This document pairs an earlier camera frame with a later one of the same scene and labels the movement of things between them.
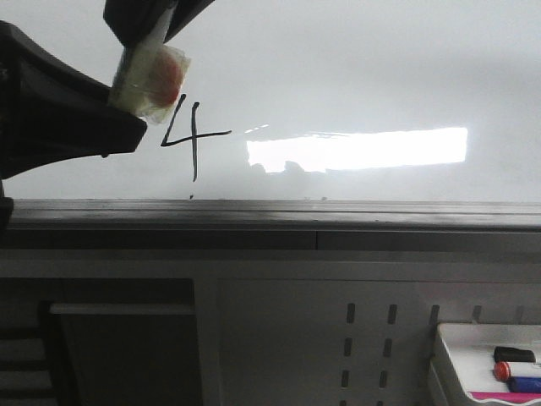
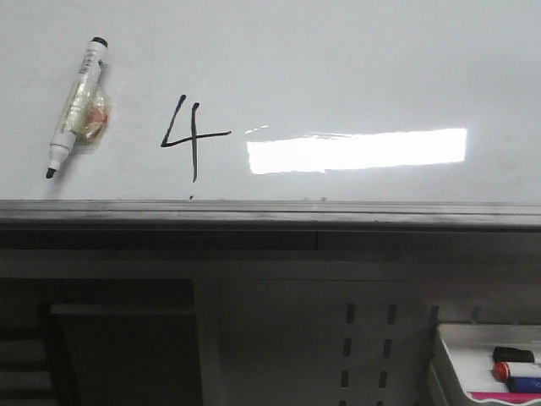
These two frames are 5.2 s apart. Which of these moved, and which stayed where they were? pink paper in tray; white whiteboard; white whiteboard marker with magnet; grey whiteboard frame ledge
Moved: white whiteboard marker with magnet
Stayed: grey whiteboard frame ledge; white whiteboard; pink paper in tray
